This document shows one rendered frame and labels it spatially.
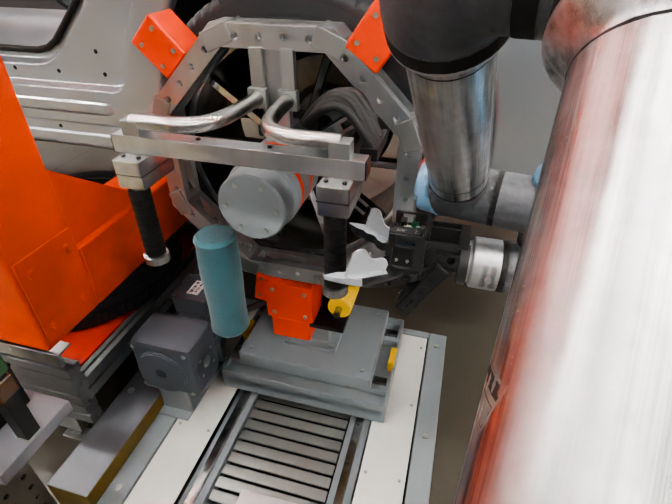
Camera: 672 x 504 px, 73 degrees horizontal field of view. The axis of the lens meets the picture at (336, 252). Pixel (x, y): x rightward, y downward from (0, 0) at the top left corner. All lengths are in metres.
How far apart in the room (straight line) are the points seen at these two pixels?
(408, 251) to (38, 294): 0.74
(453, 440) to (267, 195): 1.00
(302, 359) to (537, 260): 1.21
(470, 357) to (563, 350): 1.57
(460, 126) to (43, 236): 0.85
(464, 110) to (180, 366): 0.99
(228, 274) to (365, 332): 0.60
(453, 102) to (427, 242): 0.29
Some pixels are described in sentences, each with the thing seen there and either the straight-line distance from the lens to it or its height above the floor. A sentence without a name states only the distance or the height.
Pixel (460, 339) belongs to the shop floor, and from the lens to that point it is 1.79.
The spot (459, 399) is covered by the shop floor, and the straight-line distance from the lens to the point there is 1.61.
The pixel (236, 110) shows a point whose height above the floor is 1.01.
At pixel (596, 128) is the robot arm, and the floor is 1.18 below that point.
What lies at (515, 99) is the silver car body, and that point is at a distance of 1.04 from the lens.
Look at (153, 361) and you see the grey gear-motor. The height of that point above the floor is 0.36.
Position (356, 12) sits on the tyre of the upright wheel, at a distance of 0.89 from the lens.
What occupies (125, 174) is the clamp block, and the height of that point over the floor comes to 0.93.
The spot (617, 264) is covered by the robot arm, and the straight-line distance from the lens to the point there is 0.18.
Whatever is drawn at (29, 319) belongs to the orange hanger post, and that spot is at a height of 0.61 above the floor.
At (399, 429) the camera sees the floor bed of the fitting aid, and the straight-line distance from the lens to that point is 1.41.
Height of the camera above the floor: 1.24
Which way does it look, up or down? 35 degrees down
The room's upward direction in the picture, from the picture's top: straight up
